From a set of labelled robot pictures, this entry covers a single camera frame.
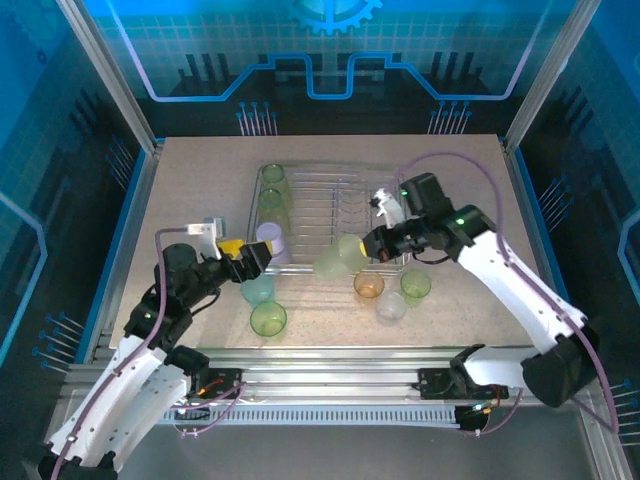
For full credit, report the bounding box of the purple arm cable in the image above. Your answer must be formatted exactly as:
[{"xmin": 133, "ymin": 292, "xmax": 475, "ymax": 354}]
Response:
[
  {"xmin": 49, "ymin": 225, "xmax": 249, "ymax": 480},
  {"xmin": 394, "ymin": 151, "xmax": 621, "ymax": 436}
]

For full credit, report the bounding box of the clear dimpled plastic cup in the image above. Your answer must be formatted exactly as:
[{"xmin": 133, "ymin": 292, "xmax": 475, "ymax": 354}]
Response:
[{"xmin": 375, "ymin": 291, "xmax": 407, "ymax": 326}]

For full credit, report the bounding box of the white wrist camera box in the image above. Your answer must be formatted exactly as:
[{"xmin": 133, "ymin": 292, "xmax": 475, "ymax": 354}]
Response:
[
  {"xmin": 369, "ymin": 187, "xmax": 404, "ymax": 226},
  {"xmin": 185, "ymin": 216, "xmax": 227, "ymax": 261}
]

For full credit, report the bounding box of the blue edged side frame rail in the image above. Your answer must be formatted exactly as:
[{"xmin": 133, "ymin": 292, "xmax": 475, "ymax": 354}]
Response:
[
  {"xmin": 502, "ymin": 142, "xmax": 590, "ymax": 364},
  {"xmin": 79, "ymin": 142, "xmax": 164, "ymax": 364}
]

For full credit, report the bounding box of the aluminium frame post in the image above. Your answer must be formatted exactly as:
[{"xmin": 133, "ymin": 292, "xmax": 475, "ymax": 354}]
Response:
[
  {"xmin": 501, "ymin": 0, "xmax": 584, "ymax": 156},
  {"xmin": 55, "ymin": 0, "xmax": 157, "ymax": 151}
]

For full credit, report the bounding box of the small green plastic cup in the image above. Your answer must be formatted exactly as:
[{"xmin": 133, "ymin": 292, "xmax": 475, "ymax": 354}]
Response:
[{"xmin": 399, "ymin": 270, "xmax": 432, "ymax": 307}]

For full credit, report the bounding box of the small controller board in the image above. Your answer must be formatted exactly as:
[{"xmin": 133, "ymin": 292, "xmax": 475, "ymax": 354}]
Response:
[{"xmin": 172, "ymin": 399, "xmax": 211, "ymax": 421}]

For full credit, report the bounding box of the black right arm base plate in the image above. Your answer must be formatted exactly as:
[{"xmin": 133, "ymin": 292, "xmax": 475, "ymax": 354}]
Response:
[{"xmin": 417, "ymin": 367, "xmax": 510, "ymax": 401}]

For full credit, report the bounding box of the pale green plastic cup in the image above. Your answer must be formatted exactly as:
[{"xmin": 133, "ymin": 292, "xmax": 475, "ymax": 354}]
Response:
[{"xmin": 313, "ymin": 233, "xmax": 370, "ymax": 282}]

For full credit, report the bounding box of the metal wire dish rack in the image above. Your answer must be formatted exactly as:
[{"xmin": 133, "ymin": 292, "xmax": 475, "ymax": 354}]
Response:
[{"xmin": 247, "ymin": 159, "xmax": 419, "ymax": 279}]

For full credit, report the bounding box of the purple plastic cup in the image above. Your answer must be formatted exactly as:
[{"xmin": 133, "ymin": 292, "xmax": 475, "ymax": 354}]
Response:
[{"xmin": 254, "ymin": 222, "xmax": 293, "ymax": 266}]

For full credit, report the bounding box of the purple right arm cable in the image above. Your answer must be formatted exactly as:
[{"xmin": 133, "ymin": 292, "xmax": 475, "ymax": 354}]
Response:
[{"xmin": 394, "ymin": 151, "xmax": 621, "ymax": 436}]

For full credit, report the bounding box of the grey slotted cable duct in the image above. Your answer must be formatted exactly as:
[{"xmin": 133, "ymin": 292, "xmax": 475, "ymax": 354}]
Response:
[{"xmin": 154, "ymin": 405, "xmax": 461, "ymax": 427}]

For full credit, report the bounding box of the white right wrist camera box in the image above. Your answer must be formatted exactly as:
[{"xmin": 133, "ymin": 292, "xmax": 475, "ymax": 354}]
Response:
[{"xmin": 369, "ymin": 187, "xmax": 404, "ymax": 226}]

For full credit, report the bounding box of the aluminium frame cross rail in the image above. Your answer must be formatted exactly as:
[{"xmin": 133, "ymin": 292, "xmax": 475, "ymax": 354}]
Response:
[{"xmin": 67, "ymin": 347, "xmax": 599, "ymax": 401}]

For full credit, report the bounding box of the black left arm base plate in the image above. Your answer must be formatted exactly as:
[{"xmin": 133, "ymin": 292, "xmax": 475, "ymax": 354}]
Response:
[{"xmin": 187, "ymin": 367, "xmax": 242, "ymax": 401}]

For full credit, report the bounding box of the black controller box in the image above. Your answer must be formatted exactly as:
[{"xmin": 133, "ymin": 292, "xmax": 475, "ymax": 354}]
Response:
[{"xmin": 454, "ymin": 403, "xmax": 490, "ymax": 432}]

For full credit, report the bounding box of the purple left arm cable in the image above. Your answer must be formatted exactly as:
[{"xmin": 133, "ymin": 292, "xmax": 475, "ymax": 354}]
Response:
[{"xmin": 49, "ymin": 225, "xmax": 249, "ymax": 480}]

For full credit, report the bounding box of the orange plastic cup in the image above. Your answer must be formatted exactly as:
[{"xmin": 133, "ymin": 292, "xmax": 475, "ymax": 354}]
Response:
[{"xmin": 352, "ymin": 270, "xmax": 386, "ymax": 300}]

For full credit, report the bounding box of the teal plastic cup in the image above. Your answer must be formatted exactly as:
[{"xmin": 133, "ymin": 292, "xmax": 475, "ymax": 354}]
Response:
[{"xmin": 239, "ymin": 273, "xmax": 276, "ymax": 307}]

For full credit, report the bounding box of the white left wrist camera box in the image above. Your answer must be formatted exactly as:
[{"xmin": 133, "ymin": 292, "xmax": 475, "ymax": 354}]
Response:
[{"xmin": 185, "ymin": 216, "xmax": 227, "ymax": 261}]

